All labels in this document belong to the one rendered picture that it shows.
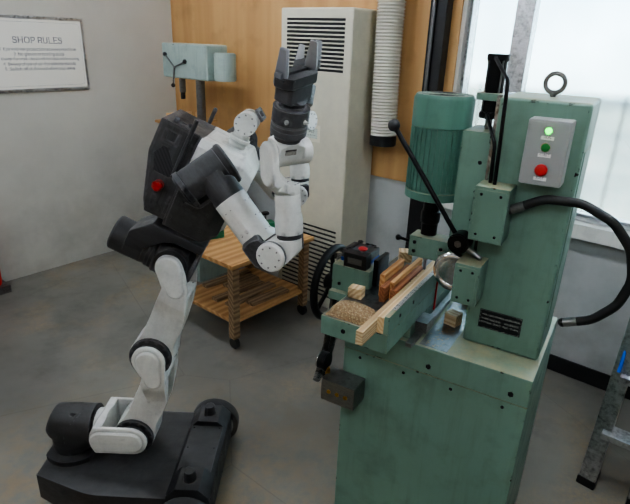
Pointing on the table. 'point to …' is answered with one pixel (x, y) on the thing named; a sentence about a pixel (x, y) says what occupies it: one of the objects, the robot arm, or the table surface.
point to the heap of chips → (351, 312)
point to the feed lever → (458, 243)
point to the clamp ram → (379, 267)
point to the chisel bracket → (426, 245)
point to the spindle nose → (430, 216)
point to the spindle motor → (437, 142)
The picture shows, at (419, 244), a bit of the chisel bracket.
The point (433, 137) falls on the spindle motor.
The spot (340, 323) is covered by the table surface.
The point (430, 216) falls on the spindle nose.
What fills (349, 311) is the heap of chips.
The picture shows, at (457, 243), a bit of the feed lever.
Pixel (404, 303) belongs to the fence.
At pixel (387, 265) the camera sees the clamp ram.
